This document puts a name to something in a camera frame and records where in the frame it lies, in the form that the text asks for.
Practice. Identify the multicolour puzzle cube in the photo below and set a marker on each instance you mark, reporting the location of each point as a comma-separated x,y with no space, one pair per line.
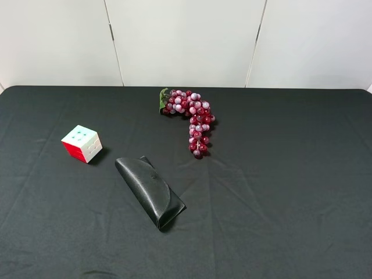
82,143

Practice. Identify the red artificial grape bunch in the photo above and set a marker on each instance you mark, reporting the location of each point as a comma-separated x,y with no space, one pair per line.
190,105

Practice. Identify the black glasses case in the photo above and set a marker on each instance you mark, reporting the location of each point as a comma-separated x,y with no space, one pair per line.
152,192

